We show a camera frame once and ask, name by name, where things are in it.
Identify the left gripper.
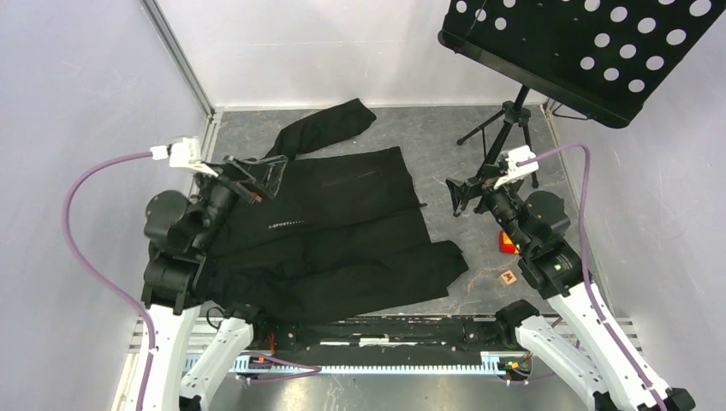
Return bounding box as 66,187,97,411
189,151,289,251

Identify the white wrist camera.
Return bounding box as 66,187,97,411
149,136,219,177
493,145,539,189

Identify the red yellow toy block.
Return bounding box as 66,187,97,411
498,230,520,254

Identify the black music stand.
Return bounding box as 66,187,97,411
437,1,725,190

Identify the black jacket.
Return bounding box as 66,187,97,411
203,99,468,323

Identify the wooden letter tile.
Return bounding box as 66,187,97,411
499,271,518,287

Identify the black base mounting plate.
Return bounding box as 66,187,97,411
246,315,522,366

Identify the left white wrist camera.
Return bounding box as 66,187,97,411
149,136,219,177

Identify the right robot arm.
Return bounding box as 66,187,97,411
445,165,696,410

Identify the white toothed cable duct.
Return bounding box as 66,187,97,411
184,352,528,377

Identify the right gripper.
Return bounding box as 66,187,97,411
444,164,531,253

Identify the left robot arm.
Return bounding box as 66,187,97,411
126,154,289,410

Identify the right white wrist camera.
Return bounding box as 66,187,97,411
493,145,539,189

